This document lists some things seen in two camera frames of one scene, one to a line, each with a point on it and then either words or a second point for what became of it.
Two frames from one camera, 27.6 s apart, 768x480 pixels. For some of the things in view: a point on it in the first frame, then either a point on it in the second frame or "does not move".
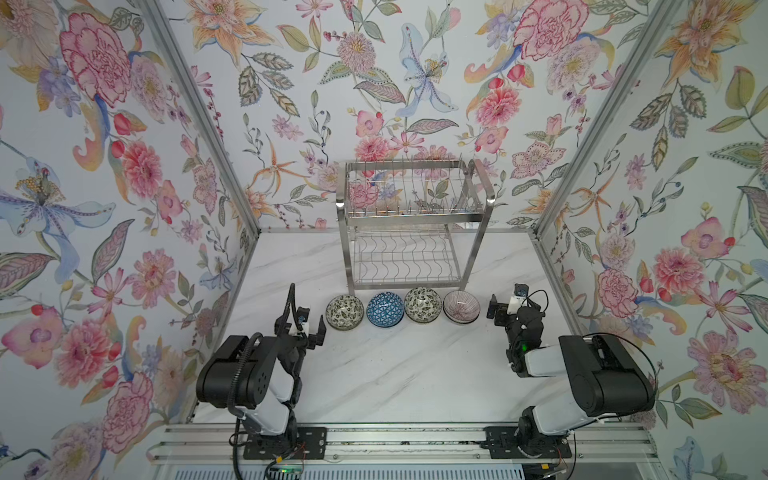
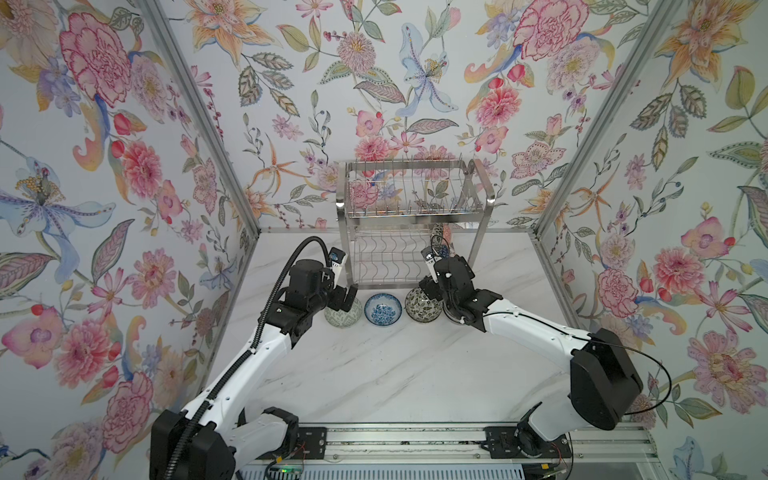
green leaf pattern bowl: [423, 304] does not move
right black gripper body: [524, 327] to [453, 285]
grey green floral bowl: [344, 312] does not move
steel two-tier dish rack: [412, 223] does not move
